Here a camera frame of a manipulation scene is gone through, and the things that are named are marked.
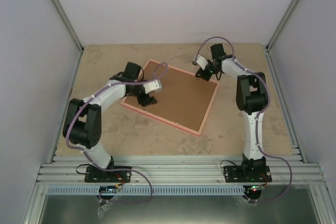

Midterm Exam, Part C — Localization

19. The pink picture frame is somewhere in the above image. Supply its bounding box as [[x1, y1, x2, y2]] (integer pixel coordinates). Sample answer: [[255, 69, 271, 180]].
[[120, 59, 221, 137]]

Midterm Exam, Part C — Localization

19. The white mat brown backing board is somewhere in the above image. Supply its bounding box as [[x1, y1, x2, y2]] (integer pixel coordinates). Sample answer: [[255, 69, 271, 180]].
[[123, 61, 218, 133]]

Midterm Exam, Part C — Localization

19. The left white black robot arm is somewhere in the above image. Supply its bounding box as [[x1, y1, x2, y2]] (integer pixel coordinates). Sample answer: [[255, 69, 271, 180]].
[[62, 62, 162, 182]]

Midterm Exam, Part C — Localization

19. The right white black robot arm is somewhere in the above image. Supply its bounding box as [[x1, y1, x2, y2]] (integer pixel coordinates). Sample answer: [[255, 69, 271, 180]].
[[193, 44, 269, 182]]

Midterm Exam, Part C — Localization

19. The left circuit board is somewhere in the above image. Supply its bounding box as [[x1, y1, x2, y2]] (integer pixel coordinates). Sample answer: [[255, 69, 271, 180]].
[[98, 184, 123, 194]]

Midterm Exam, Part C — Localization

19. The circuit board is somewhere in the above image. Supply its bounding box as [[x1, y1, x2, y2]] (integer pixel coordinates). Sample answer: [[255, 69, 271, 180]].
[[98, 184, 123, 194], [246, 184, 265, 191]]

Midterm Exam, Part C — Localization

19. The right circuit board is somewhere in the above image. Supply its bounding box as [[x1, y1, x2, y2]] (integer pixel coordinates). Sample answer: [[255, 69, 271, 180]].
[[246, 184, 265, 191]]

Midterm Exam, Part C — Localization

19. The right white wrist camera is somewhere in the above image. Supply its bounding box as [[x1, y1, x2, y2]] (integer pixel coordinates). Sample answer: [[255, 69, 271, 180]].
[[192, 55, 208, 70]]

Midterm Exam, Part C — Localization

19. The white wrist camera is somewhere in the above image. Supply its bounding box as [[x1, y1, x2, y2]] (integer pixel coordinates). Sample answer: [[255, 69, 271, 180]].
[[192, 55, 208, 70], [143, 79, 162, 94]]

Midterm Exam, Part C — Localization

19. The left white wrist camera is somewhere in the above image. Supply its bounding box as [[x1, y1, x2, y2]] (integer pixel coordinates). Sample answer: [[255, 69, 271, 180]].
[[143, 79, 162, 94]]

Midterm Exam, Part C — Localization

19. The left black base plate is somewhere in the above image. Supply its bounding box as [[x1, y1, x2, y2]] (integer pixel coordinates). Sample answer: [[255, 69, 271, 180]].
[[84, 165, 131, 183]]

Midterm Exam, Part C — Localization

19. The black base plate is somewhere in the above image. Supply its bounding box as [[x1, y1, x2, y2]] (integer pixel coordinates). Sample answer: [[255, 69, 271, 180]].
[[223, 166, 272, 183], [84, 165, 131, 183]]

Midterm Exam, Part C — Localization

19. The aluminium rail platform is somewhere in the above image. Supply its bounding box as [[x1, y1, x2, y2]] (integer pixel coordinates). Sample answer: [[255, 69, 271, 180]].
[[36, 155, 325, 185]]

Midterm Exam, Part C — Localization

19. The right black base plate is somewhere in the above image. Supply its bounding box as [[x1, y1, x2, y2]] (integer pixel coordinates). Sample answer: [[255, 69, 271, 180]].
[[223, 166, 272, 183]]

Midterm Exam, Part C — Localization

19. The blue slotted cable duct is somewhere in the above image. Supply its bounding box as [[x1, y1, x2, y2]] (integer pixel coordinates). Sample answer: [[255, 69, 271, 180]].
[[47, 185, 245, 196]]

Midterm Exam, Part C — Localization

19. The right aluminium corner post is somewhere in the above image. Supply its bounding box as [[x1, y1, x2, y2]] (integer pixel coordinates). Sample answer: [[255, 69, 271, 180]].
[[265, 0, 301, 53]]

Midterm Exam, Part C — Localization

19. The aluminium corner post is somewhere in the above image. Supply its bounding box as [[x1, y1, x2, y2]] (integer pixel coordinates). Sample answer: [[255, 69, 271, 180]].
[[265, 0, 301, 53], [51, 0, 84, 54]]

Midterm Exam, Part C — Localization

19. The left aluminium corner post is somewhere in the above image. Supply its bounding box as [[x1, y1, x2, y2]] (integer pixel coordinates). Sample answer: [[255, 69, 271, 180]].
[[51, 0, 84, 54]]

